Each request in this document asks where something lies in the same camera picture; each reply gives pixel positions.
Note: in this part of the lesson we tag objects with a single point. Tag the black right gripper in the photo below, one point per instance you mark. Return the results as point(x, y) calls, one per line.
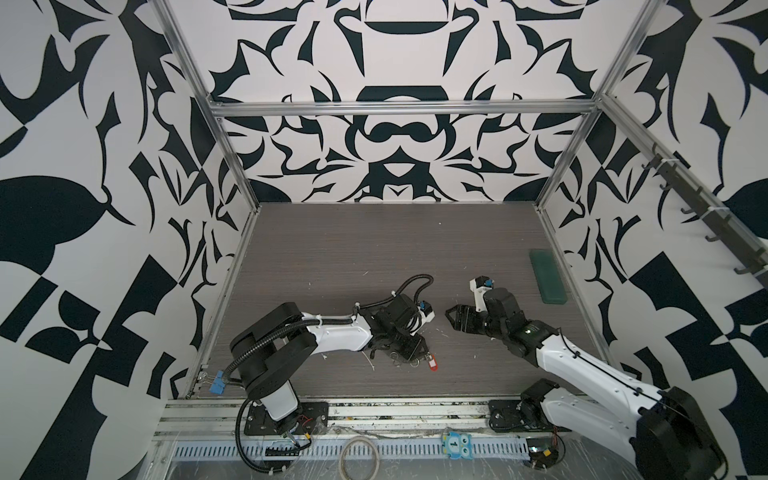
point(463, 311)

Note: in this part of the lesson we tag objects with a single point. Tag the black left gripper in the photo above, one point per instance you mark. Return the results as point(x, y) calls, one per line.
point(405, 339)

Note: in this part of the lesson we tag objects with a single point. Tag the red key tag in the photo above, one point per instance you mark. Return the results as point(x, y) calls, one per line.
point(432, 363)

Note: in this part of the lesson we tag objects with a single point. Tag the metal keyring with keys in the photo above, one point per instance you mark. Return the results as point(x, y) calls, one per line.
point(399, 361)

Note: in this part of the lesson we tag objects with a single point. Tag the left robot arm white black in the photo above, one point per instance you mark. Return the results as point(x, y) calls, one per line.
point(266, 355)

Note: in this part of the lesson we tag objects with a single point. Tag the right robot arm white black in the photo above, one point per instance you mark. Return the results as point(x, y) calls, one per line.
point(663, 432)

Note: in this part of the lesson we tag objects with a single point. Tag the green rectangular plastic case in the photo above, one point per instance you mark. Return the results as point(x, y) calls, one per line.
point(549, 281)

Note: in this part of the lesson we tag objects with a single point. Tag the blue monster sticker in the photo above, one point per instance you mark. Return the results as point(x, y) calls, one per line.
point(457, 446)

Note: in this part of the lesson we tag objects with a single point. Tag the white tape roll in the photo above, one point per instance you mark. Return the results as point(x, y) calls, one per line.
point(359, 448)

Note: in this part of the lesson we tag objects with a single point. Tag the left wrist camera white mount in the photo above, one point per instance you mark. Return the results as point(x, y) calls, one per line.
point(426, 314)

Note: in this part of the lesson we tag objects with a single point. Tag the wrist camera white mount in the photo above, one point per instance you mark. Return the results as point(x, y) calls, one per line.
point(479, 286)
point(426, 314)

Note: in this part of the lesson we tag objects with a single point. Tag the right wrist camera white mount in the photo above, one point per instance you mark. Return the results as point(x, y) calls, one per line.
point(479, 286)

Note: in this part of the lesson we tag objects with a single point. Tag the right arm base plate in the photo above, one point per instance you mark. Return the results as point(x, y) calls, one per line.
point(506, 416)

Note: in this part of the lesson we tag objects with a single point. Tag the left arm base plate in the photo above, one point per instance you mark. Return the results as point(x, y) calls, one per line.
point(305, 420)

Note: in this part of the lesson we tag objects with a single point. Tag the black wall hook rail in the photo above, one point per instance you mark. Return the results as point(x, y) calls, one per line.
point(725, 224)

